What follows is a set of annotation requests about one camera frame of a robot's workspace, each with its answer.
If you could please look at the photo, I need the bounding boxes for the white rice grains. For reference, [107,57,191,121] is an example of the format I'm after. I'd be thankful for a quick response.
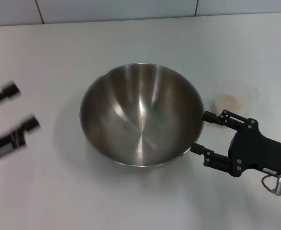
[211,93,245,129]

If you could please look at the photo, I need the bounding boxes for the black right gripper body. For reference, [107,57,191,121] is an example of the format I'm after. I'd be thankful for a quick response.
[228,118,281,183]

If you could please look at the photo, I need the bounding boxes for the stainless steel mixing bowl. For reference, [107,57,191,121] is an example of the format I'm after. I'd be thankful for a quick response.
[79,62,205,168]

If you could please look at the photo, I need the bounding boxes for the clear plastic cup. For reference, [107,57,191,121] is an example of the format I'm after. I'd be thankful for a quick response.
[209,82,260,129]

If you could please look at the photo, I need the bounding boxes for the right gripper cable with plug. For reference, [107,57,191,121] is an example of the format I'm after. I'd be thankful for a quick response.
[261,174,281,197]

